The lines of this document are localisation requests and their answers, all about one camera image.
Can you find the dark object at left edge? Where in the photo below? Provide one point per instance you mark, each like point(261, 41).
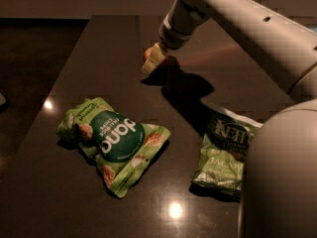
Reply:
point(3, 100)

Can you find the green Dang rice chips bag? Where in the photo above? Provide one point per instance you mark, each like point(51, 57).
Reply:
point(121, 148)

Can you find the green Kettle jalapeno chip bag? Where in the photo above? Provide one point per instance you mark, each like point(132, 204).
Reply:
point(224, 150)

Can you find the red apple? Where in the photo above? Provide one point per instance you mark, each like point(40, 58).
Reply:
point(155, 56)

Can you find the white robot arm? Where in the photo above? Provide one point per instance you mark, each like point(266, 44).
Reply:
point(279, 195)

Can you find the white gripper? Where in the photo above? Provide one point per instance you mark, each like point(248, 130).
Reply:
point(172, 40)

